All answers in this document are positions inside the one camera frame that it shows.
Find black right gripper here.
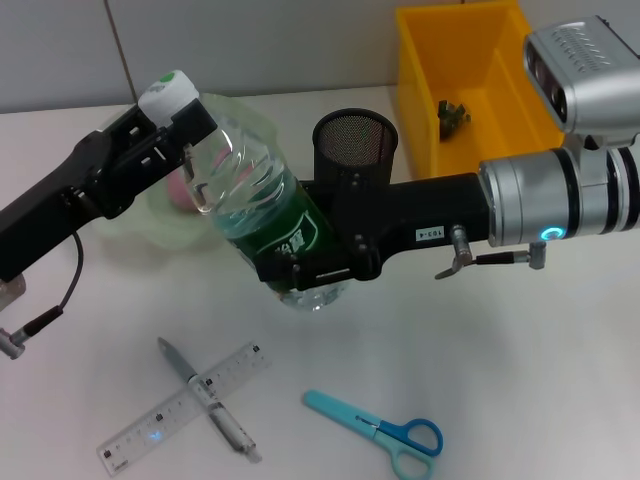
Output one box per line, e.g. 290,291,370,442
255,172,494,296

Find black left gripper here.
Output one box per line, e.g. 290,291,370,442
0,99,220,282

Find pink peach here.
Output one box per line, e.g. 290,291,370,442
167,149,202,211

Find clear green-label water bottle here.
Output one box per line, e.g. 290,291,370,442
138,69,359,314

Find black mesh pen cup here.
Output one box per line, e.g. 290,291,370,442
311,109,400,185

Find pale green glass fruit plate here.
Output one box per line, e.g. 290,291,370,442
94,92,281,251

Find blue capped scissors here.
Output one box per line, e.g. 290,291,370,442
302,389,445,480

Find grey clear pen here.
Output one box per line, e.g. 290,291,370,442
156,336,263,464

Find clear plastic ruler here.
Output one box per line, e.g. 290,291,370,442
96,340,273,475

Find yellow plastic storage bin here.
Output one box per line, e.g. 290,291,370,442
395,0,569,180

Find right gripper cable with plugs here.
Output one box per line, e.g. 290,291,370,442
433,224,549,281

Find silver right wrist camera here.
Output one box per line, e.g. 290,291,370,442
522,14,640,149

